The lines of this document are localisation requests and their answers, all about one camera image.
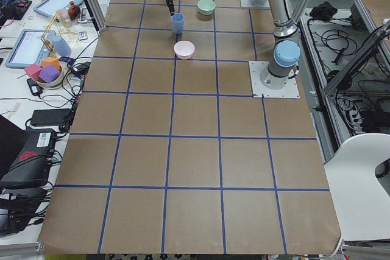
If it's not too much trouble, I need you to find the green bowl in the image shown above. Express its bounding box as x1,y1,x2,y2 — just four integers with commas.
197,0,216,16

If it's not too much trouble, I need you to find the pink bowl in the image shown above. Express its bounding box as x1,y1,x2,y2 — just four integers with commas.
174,40,196,60

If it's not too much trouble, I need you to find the pink cup on desk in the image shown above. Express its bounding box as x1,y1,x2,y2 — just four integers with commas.
57,9,69,20

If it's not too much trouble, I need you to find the blue cup on desk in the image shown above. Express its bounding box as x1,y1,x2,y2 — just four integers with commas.
52,35,71,57

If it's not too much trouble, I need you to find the far teach pendant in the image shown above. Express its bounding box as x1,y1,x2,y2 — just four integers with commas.
33,0,83,18

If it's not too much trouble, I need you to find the teach pendant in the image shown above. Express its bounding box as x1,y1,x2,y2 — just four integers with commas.
5,29,49,69
33,0,83,18

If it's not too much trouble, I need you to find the bowl of foam blocks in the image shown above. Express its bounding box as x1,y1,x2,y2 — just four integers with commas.
24,57,65,90

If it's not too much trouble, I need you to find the near teach pendant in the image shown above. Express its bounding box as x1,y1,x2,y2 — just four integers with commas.
5,29,49,69

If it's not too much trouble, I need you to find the black power adapter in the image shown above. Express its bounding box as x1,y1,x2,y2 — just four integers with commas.
26,78,43,96

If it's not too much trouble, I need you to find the black laptop bag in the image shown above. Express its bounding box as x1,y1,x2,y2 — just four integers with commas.
1,128,56,189

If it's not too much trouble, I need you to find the white chair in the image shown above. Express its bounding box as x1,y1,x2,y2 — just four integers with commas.
324,133,389,241

